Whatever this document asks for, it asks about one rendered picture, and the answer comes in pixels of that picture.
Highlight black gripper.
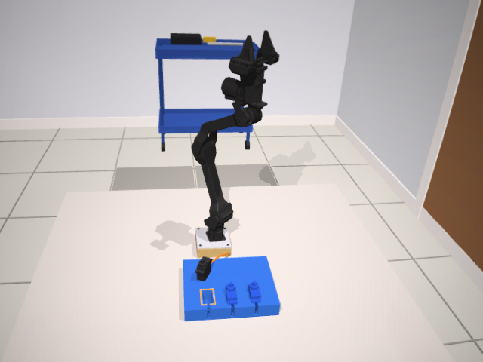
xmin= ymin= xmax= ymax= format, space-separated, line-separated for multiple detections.
xmin=229 ymin=30 xmax=279 ymax=89

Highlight blue rectangular deck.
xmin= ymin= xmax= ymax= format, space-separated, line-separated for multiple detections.
xmin=183 ymin=256 xmax=280 ymax=321

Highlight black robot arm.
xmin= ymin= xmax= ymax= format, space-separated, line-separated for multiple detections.
xmin=191 ymin=75 xmax=268 ymax=242

